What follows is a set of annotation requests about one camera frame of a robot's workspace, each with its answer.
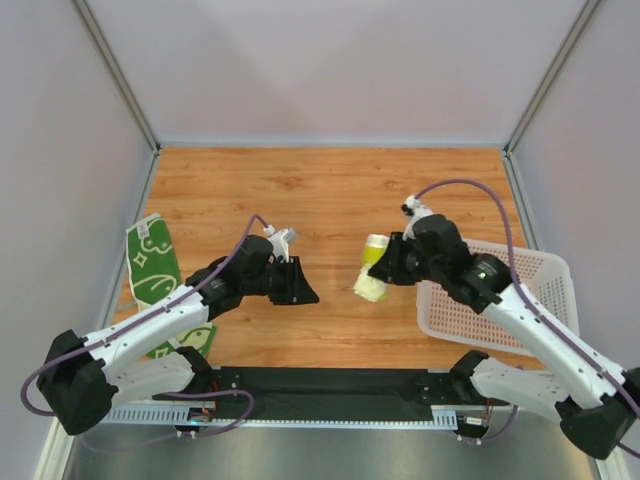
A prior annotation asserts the cream yellow crocodile towel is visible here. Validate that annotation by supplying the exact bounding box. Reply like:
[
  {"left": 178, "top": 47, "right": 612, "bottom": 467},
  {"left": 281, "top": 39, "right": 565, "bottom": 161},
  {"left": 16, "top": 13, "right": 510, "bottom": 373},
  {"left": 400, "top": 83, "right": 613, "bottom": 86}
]
[{"left": 352, "top": 232, "right": 392, "bottom": 304}]

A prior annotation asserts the white plastic basket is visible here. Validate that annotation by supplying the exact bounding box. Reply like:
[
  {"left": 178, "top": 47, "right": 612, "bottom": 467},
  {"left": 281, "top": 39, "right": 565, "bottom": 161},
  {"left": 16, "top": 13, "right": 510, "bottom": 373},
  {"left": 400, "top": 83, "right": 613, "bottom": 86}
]
[{"left": 416, "top": 247, "right": 580, "bottom": 356}]

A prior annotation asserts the green patterned towel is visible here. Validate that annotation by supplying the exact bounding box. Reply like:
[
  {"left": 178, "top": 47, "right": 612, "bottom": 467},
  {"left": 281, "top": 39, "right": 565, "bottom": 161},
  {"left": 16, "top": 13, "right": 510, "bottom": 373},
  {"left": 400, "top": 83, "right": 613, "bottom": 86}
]
[{"left": 126, "top": 213, "right": 216, "bottom": 359}]

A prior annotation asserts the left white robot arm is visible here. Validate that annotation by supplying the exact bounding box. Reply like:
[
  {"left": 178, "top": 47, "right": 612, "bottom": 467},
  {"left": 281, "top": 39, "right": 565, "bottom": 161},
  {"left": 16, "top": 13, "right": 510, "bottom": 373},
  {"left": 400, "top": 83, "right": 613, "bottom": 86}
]
[{"left": 36, "top": 228, "right": 319, "bottom": 436}]

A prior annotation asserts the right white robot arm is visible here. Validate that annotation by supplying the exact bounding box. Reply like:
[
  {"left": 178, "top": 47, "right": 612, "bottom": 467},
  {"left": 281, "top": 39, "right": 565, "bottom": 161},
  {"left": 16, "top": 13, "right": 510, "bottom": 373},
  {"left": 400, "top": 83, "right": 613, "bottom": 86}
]
[{"left": 368, "top": 214, "right": 639, "bottom": 460}]

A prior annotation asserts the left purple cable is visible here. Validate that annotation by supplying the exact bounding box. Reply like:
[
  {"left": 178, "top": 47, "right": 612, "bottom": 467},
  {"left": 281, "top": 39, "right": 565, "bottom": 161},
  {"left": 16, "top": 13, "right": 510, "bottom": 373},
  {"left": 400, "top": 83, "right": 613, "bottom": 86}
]
[{"left": 20, "top": 214, "right": 274, "bottom": 454}]

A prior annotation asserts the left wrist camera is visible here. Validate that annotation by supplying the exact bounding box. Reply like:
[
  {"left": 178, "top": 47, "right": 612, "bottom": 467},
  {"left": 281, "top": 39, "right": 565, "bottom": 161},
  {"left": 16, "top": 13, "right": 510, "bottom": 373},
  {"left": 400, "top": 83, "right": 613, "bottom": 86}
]
[{"left": 263, "top": 224, "right": 297, "bottom": 262}]

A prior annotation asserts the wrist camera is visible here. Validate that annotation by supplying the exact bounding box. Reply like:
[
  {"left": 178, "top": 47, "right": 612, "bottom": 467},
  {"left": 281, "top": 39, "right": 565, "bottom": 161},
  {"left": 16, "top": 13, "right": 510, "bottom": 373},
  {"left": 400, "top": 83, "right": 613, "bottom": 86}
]
[
  {"left": 263, "top": 224, "right": 297, "bottom": 262},
  {"left": 401, "top": 195, "right": 433, "bottom": 240}
]

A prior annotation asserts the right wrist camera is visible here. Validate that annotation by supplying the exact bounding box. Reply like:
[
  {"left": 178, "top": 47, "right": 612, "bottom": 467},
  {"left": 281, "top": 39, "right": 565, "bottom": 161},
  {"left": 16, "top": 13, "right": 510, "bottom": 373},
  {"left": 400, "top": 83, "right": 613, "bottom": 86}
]
[{"left": 401, "top": 195, "right": 433, "bottom": 240}]

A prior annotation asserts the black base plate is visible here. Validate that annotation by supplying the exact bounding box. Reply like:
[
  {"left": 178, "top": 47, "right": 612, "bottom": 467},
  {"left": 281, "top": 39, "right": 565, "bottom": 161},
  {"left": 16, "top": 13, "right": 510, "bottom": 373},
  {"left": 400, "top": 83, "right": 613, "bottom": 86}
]
[{"left": 210, "top": 366, "right": 507, "bottom": 422}]

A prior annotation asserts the right aluminium frame post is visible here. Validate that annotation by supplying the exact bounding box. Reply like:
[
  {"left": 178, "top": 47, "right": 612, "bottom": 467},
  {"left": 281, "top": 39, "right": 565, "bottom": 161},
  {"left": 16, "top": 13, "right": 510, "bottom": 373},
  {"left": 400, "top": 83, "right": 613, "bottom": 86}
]
[{"left": 502, "top": 0, "right": 606, "bottom": 156}]

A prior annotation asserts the aluminium frame post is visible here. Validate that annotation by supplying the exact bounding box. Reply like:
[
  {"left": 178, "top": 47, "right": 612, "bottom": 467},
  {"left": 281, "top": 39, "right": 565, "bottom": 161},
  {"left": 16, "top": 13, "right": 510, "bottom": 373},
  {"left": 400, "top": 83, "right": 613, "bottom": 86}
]
[
  {"left": 67, "top": 0, "right": 164, "bottom": 156},
  {"left": 502, "top": 0, "right": 606, "bottom": 156}
]

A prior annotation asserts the aluminium front rail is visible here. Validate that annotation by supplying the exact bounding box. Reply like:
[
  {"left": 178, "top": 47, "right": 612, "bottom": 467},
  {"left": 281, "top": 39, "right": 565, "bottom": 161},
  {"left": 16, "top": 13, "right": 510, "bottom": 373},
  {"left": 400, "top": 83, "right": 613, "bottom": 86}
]
[{"left": 59, "top": 362, "right": 609, "bottom": 414}]

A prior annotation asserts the grey slotted cable duct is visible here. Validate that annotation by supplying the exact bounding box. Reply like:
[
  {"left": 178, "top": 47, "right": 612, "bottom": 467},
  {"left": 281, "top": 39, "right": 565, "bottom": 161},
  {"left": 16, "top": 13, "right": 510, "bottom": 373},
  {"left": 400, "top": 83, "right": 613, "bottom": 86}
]
[{"left": 102, "top": 404, "right": 458, "bottom": 431}]

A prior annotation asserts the left aluminium frame post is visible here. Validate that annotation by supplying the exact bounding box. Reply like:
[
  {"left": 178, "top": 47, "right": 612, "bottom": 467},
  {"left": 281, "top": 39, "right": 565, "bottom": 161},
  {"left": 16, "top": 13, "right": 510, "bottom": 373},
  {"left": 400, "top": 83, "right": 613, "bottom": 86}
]
[{"left": 67, "top": 0, "right": 164, "bottom": 156}]

